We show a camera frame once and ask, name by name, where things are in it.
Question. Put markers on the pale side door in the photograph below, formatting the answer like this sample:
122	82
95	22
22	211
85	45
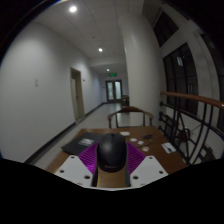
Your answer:
77	96

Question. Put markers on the glass double door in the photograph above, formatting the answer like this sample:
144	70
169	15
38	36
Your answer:
114	90

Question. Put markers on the white wall switch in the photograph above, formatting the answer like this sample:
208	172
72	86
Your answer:
36	83

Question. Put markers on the dark tall window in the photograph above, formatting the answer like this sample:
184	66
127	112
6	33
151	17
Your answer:
181	80

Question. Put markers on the green exit sign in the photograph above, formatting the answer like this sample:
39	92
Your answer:
113	74

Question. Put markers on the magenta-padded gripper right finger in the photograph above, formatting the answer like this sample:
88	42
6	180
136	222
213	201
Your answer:
148	168

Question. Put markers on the small white token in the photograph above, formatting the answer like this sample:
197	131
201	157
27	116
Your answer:
140	142
133	139
145	149

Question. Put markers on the wooden armchair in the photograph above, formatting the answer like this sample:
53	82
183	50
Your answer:
130	110

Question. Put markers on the white card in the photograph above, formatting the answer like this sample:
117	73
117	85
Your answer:
125	133

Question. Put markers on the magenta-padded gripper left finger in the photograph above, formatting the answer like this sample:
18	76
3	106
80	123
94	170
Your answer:
71	166

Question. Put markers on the round ceiling lights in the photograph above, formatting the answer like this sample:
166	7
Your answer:
72	9

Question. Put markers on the black computer mouse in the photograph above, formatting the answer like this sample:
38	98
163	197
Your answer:
112	151

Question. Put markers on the black railing with wooden handrail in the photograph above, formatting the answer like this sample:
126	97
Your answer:
193	98

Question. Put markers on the black flat desk mat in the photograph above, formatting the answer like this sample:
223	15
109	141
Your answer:
78	143

